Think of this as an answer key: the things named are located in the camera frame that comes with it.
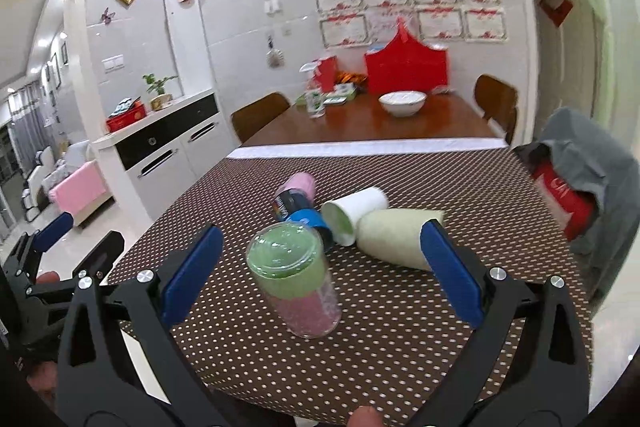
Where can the right hand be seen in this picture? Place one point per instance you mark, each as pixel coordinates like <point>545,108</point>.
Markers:
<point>365,417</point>

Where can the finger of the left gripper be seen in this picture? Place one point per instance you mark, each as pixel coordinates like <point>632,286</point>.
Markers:
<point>53,232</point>
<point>100,260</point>

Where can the red cushion with letters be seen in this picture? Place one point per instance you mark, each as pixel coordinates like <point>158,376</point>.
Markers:
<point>572,210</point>

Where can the red gift bag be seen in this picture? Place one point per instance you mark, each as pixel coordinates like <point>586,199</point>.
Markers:
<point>406,64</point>

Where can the white paper cup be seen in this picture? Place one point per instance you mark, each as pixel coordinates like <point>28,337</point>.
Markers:
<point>343,214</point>

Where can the small red box on table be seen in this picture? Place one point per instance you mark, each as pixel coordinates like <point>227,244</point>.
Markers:
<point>325,73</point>

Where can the small potted plant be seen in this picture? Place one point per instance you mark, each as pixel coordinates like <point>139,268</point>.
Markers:
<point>157,87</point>

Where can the wooden chair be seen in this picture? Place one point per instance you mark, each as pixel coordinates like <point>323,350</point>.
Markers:
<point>498,102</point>
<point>249,119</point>

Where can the hanging silver wall ornament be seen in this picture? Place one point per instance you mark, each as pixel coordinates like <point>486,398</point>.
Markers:
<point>274,56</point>

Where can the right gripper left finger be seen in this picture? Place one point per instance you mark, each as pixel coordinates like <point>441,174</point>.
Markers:
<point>98,384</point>

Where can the grey jacket on chair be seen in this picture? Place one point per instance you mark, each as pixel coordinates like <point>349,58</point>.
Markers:
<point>590,160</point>

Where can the green tissue box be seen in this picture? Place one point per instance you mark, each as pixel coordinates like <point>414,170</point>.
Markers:
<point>341,94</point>

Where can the clear spray bottle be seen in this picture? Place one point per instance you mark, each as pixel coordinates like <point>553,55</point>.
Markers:
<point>314,97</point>

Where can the white sofa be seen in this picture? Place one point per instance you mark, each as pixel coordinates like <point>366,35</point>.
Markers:
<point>48,172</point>

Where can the brown polka dot tablecloth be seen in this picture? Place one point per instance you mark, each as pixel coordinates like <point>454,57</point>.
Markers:
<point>397,336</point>

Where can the white sideboard cabinet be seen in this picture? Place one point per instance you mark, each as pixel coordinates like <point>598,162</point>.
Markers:
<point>150,164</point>

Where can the left hand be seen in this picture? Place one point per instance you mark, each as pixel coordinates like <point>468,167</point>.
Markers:
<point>43,381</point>

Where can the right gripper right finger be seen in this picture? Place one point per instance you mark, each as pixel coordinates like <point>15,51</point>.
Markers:
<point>525,363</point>

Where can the red diamond door decoration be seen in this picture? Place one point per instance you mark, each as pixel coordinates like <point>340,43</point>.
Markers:
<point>556,10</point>

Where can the black and blue cup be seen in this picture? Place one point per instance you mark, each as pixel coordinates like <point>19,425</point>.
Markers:
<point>294,206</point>

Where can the pale green cup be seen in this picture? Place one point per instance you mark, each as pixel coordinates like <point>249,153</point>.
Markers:
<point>393,235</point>

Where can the right wooden chair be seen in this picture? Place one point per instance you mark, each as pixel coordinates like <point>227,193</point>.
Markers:
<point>498,102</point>

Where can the red box on cabinet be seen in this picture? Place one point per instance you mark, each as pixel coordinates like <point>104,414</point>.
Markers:
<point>135,113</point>

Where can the white wall switch panel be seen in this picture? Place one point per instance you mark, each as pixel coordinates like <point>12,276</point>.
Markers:
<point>110,64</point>

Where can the left wooden chair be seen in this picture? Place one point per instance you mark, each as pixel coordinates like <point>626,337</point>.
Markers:
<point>249,119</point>

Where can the pink and green clear cup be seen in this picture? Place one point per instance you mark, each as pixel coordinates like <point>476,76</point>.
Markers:
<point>288,263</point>

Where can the white ceramic bowl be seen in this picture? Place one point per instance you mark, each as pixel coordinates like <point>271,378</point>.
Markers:
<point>402,103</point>

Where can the butterfly wall sticker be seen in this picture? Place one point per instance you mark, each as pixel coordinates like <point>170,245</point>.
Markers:
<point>107,16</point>

